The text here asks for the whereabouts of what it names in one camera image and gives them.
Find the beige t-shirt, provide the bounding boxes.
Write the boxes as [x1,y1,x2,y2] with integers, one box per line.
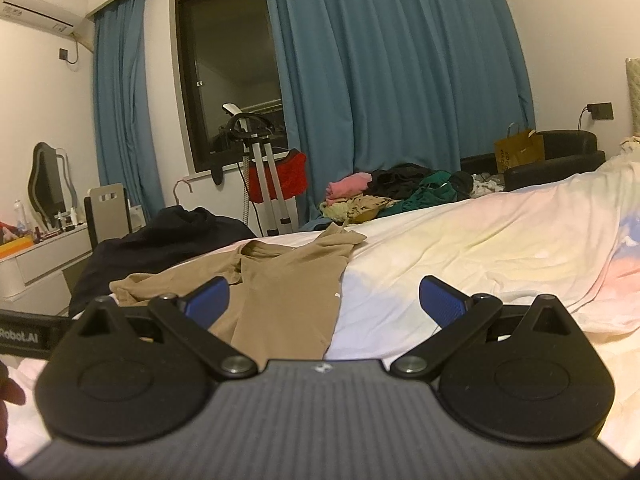
[110,224,366,367]

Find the person's hand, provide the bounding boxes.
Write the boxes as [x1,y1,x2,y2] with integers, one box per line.
[0,363,26,456]

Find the white dresser desk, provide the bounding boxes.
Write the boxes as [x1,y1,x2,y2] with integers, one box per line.
[1,226,92,315]

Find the black garment on bed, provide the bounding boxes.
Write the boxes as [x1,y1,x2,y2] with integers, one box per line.
[68,206,255,316]

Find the green garment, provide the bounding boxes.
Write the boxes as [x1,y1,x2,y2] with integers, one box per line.
[382,171,458,216]

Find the black and beige chair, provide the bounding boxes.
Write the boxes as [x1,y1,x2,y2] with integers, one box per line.
[84,183,132,248]

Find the garment steamer stand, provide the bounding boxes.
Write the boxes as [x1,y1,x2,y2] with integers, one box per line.
[216,102,298,236]

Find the khaki patterned garment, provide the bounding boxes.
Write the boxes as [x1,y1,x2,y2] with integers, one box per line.
[319,194,398,226]

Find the black garment in pile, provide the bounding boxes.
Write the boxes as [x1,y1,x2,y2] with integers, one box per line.
[364,164,434,200]

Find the pink garment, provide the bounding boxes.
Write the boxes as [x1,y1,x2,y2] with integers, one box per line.
[326,172,372,200]

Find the blue curtain left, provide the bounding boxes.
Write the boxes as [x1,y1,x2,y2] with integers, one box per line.
[93,0,165,219]

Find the blue curtain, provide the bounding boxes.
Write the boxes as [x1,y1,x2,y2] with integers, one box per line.
[93,0,165,219]
[266,0,535,220]

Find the brown paper bag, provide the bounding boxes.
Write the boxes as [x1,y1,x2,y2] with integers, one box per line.
[494,122,546,174]

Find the red garment on stand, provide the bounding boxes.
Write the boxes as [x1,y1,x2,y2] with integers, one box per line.
[248,150,308,204]

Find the black sofa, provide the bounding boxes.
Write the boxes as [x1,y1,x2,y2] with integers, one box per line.
[461,130,605,192]

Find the blue curtain right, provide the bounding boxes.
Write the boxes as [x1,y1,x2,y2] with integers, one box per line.
[266,0,535,220]

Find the dark window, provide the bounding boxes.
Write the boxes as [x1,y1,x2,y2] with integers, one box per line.
[175,0,288,172]

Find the white air conditioner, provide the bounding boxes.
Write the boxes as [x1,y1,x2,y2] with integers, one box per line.
[1,0,88,36]

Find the wavy frame mirror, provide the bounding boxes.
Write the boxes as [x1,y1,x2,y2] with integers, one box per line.
[27,142,78,230]

